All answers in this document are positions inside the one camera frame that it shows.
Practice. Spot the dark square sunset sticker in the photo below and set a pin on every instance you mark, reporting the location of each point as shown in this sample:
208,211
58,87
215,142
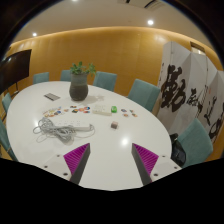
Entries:
74,111

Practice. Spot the black television screen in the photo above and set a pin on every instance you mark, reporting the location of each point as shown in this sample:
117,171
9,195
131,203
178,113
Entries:
15,70

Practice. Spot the pink round sticker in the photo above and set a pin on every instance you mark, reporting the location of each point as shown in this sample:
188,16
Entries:
81,109

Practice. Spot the ceiling air vent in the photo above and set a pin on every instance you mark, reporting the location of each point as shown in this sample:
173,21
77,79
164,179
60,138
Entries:
146,4

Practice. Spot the black rectangular sticker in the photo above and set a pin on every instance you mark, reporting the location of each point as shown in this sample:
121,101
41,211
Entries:
73,106

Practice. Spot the small round sticker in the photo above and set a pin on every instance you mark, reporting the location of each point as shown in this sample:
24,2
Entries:
134,115
123,110
126,115
131,111

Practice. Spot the white calligraphy folding screen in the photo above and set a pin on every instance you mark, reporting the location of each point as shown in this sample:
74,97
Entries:
193,96

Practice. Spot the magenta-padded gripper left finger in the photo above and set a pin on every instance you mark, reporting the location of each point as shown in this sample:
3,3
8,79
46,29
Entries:
75,160

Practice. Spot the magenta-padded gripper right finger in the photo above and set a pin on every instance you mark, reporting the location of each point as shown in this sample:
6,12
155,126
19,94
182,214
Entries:
146,161

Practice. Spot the dark blue round sticker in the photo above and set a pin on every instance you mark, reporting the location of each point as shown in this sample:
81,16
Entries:
87,108

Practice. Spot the small pale sticker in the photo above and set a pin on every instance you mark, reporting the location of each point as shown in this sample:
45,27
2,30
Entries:
66,110

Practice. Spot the potted plant in grey vase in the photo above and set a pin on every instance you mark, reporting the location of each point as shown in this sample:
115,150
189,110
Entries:
79,88

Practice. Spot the white power strip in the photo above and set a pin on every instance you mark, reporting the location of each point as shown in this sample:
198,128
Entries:
73,125

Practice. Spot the recessed ceiling light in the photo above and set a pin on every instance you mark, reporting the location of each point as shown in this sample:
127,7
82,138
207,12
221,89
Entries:
150,22
34,34

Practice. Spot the white flat box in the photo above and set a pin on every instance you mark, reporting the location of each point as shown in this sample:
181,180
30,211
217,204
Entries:
102,110

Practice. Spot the orange and blue round sticker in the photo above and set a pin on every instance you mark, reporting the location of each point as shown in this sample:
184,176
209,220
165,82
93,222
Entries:
86,111

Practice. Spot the black bag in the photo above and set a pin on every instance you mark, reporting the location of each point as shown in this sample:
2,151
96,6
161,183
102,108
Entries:
178,153

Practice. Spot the teal chairs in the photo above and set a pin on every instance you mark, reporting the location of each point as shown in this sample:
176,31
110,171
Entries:
143,95

